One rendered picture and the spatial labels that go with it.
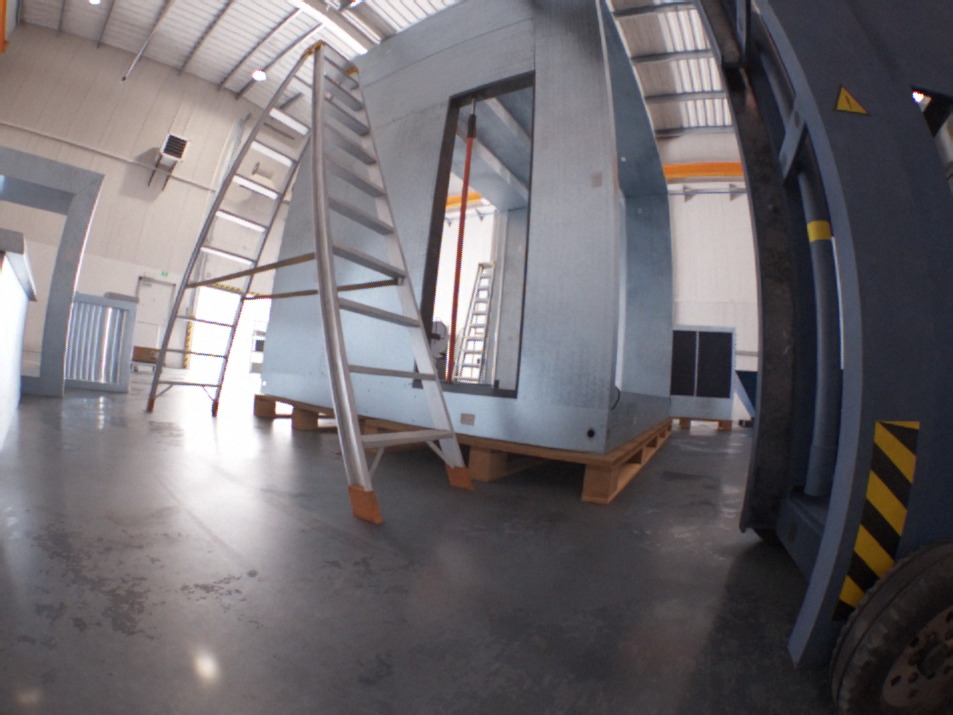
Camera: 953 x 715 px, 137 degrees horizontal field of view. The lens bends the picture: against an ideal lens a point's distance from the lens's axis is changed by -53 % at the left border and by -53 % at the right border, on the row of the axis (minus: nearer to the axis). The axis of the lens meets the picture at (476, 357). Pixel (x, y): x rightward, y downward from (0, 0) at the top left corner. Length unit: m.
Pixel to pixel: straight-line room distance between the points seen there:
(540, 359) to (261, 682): 1.46
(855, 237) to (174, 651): 1.00
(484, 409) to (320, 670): 1.40
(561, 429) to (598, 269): 0.66
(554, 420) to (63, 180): 3.44
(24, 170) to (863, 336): 3.73
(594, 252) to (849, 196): 1.25
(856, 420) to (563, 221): 1.48
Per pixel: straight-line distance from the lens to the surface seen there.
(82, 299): 3.89
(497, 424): 1.73
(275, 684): 0.57
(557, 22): 2.68
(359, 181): 1.86
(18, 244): 1.31
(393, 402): 2.09
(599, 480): 1.48
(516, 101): 4.12
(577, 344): 1.60
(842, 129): 0.65
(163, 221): 11.63
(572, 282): 1.66
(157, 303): 11.24
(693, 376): 5.99
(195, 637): 0.66
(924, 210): 0.66
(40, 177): 3.39
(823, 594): 0.58
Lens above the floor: 0.40
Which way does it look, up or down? 4 degrees up
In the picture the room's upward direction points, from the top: 5 degrees clockwise
